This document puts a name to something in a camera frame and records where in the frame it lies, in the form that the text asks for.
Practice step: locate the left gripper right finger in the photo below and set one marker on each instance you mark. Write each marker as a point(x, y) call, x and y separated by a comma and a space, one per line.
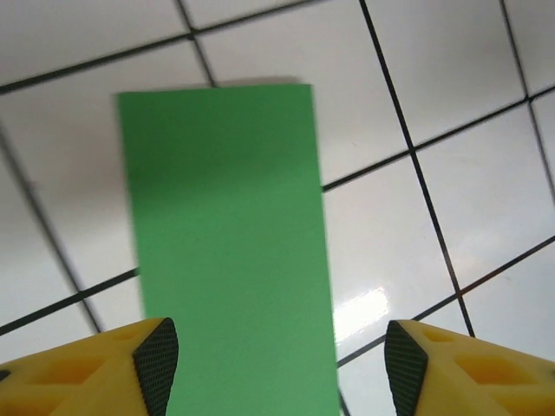
point(477, 377)

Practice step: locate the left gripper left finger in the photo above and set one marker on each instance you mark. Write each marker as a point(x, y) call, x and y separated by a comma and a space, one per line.
point(78, 377)

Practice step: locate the green paper sheet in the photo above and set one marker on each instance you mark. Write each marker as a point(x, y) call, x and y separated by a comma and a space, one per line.
point(225, 216)

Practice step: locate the white gridded table mat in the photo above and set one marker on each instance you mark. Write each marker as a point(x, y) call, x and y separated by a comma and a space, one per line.
point(433, 216)

